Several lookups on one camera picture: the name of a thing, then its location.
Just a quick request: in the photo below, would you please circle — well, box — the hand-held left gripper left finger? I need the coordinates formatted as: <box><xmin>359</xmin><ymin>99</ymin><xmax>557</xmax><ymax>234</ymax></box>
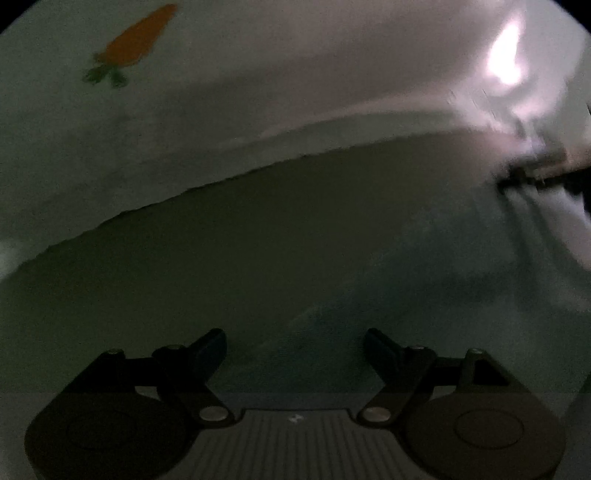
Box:
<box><xmin>81</xmin><ymin>328</ymin><xmax>234</xmax><ymax>424</ymax></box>

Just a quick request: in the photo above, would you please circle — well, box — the white carrot print sheet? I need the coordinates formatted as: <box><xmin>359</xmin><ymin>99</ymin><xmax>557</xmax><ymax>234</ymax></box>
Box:
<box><xmin>0</xmin><ymin>0</ymin><xmax>591</xmax><ymax>282</ymax></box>

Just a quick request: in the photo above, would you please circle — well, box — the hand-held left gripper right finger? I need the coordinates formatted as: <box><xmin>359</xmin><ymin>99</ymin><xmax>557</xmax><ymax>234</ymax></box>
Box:
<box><xmin>358</xmin><ymin>328</ymin><xmax>525</xmax><ymax>424</ymax></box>

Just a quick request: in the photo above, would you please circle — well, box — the light blue denim garment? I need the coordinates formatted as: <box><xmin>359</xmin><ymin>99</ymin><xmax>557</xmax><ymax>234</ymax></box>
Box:
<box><xmin>0</xmin><ymin>131</ymin><xmax>591</xmax><ymax>416</ymax></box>

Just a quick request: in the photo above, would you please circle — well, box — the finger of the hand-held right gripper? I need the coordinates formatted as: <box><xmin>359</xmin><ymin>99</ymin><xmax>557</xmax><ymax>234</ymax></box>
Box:
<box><xmin>496</xmin><ymin>154</ymin><xmax>591</xmax><ymax>197</ymax></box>

